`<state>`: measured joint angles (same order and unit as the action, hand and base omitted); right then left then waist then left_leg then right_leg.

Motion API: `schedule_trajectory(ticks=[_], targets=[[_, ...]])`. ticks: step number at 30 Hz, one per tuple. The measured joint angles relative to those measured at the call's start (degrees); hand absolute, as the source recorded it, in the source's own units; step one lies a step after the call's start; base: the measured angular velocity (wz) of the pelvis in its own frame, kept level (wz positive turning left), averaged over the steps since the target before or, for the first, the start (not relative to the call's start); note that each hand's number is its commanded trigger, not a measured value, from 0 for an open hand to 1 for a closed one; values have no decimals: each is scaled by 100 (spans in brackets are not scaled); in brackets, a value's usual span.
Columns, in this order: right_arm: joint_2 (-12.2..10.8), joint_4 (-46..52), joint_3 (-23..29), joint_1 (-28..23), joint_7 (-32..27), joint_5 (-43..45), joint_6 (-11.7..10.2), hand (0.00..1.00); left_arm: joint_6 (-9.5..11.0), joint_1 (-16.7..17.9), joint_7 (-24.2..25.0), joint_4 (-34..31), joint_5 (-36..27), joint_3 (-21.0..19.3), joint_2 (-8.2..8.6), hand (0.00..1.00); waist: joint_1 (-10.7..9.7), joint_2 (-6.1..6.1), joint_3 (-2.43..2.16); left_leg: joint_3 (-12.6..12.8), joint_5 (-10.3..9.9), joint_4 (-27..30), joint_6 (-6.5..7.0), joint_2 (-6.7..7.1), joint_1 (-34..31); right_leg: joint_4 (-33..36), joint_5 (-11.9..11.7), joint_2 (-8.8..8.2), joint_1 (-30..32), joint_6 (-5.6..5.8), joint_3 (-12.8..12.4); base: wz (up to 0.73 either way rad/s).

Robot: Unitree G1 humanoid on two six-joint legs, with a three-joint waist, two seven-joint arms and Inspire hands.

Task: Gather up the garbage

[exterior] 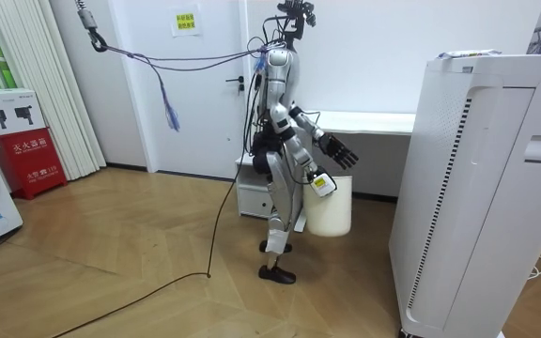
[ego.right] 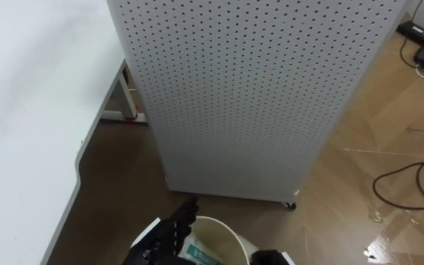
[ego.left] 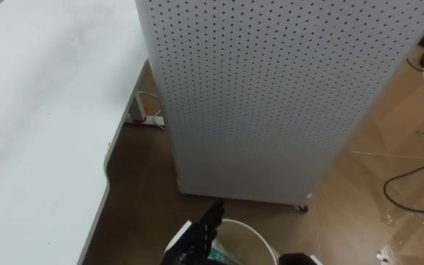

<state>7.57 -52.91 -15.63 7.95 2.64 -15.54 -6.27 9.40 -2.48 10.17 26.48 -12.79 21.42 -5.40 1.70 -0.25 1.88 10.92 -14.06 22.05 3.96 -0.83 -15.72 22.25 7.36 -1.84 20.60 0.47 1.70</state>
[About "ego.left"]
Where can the white perforated metal cabinet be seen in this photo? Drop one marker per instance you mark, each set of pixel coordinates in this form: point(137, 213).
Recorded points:
point(263, 103)

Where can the white desk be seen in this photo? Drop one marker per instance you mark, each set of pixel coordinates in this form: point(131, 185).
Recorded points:
point(39, 121)

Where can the blue white tissue pack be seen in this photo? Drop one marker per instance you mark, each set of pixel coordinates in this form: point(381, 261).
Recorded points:
point(221, 255)

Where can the white round waste bin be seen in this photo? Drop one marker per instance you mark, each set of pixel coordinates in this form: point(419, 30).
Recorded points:
point(249, 243)

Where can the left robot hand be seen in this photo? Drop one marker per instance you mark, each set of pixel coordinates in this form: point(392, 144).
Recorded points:
point(201, 235)

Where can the white power strip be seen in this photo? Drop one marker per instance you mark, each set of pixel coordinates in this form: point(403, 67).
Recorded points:
point(149, 120)

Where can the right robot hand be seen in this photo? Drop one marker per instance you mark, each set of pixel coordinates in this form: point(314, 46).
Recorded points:
point(296, 259)

